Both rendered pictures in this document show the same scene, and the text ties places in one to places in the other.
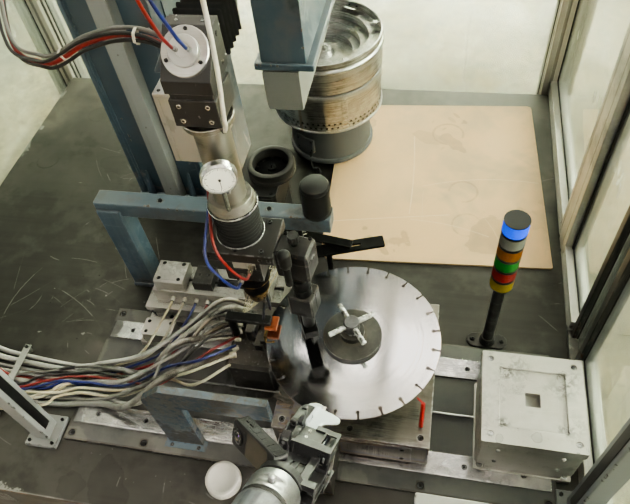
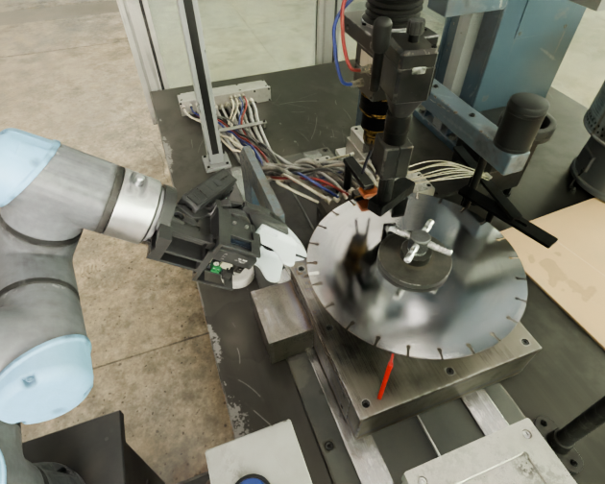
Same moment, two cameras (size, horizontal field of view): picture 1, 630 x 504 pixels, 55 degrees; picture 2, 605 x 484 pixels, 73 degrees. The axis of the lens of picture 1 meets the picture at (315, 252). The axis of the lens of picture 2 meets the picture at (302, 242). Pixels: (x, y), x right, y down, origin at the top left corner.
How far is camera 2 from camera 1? 0.63 m
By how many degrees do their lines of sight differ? 34
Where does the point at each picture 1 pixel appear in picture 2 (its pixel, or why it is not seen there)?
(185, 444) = not seen: hidden behind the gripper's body
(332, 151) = (603, 181)
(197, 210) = not seen: hidden behind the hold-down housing
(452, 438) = (404, 457)
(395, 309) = (481, 283)
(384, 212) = (594, 260)
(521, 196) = not seen: outside the picture
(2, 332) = (267, 109)
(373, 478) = (307, 392)
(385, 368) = (402, 305)
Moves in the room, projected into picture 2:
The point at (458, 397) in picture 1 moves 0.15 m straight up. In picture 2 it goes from (458, 441) to (491, 402)
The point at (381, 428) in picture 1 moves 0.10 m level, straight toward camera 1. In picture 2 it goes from (349, 357) to (291, 387)
